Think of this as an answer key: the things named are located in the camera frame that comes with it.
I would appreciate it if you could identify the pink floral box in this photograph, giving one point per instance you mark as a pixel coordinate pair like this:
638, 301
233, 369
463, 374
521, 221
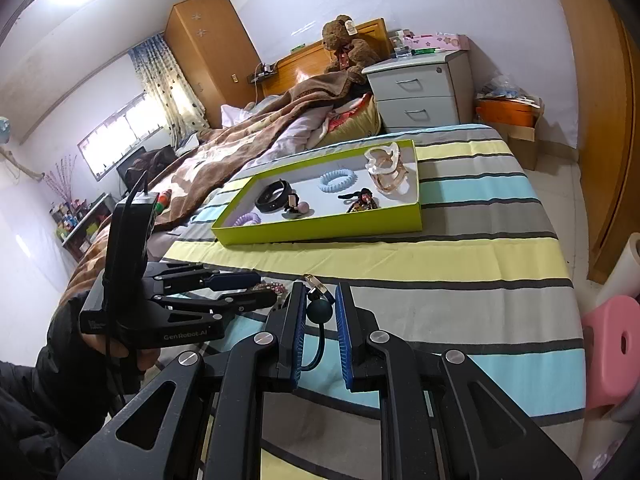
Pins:
435, 41

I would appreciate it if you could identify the wooden headboard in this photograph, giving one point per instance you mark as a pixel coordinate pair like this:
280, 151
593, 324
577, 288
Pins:
300, 65

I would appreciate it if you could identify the cluttered side shelf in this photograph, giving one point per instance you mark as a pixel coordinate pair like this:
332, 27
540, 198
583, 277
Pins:
80, 225

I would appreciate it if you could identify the yellow pillow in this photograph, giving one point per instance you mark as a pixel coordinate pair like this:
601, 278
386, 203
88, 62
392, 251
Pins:
355, 120

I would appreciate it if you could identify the green cardboard box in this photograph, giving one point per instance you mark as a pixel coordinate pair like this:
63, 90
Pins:
320, 227

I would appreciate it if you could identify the grey nightstand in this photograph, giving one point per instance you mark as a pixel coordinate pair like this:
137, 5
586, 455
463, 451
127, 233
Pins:
415, 95

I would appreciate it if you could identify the purple flower branches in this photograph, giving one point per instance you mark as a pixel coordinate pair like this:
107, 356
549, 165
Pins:
60, 180

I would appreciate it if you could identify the person's left forearm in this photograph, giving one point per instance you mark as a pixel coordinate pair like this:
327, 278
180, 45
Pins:
50, 390

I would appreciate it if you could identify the wooden door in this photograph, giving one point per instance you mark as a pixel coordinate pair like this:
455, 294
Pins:
595, 110

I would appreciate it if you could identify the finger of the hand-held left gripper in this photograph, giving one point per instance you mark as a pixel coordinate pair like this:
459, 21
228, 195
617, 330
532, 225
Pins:
250, 302
235, 280

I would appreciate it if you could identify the white paper roll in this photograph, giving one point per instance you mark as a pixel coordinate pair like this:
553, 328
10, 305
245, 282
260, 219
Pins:
625, 270

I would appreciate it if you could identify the dark bag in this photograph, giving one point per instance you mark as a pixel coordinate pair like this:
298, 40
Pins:
147, 165

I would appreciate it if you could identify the pink plastic stool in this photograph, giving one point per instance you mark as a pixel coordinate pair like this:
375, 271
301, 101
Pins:
610, 350

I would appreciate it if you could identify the clear pink hair claw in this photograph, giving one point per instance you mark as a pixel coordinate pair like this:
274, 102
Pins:
387, 172

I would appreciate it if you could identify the person's left hand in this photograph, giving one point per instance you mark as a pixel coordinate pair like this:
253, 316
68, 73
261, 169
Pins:
145, 360

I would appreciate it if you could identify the brown beaded hair clip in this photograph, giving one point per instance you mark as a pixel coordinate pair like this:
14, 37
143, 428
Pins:
362, 201

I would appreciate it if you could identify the power strip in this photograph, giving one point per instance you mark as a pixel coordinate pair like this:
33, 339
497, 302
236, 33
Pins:
262, 74

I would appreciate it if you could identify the black smart band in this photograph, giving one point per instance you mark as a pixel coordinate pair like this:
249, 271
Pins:
267, 200

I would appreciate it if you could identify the orange box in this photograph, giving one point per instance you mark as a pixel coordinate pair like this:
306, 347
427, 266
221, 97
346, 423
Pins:
505, 112

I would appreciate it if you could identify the striped cloth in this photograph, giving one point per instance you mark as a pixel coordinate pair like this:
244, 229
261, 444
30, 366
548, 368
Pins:
475, 240

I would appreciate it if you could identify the brown teddy bear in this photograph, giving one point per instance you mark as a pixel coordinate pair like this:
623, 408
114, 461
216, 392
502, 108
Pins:
347, 45

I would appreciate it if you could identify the window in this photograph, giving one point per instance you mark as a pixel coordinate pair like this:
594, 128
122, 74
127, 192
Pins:
120, 135

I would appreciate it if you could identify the brown blanket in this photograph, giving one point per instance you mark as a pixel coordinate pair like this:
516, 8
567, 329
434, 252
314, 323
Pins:
240, 135

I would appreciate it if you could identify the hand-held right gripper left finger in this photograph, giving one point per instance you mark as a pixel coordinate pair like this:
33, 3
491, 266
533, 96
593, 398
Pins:
300, 332

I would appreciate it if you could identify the wooden wardrobe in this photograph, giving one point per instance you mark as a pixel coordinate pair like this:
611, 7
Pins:
210, 45

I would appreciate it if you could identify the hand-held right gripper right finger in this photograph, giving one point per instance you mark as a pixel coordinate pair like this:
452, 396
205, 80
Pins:
343, 332

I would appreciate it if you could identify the dotted curtain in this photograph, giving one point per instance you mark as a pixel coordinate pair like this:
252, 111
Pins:
165, 90

